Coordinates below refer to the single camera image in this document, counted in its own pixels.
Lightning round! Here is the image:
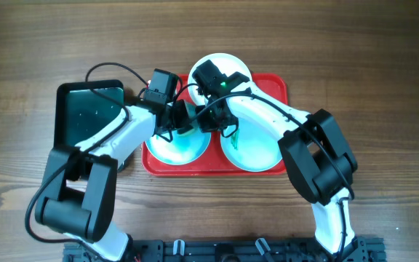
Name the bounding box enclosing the light blue plate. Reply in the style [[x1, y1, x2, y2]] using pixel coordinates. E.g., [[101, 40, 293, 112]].
[[220, 119, 282, 172], [145, 129, 211, 166]]

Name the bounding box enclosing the green yellow sponge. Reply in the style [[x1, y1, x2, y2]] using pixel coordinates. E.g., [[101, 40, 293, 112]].
[[185, 103, 197, 119]]

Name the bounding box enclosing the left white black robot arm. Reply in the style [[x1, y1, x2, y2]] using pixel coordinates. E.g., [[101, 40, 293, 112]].
[[26, 100, 198, 261]]

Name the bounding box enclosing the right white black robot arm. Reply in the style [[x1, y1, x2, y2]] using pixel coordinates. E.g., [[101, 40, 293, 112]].
[[198, 80, 357, 259]]

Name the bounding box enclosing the red plastic tray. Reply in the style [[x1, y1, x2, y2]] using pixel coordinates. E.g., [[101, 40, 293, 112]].
[[141, 73, 288, 177]]

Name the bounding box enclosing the black water tray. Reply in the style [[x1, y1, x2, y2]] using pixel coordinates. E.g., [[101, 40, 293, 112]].
[[53, 79, 124, 148]]

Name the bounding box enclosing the white plate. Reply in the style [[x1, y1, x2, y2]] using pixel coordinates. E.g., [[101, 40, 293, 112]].
[[187, 53, 252, 106]]

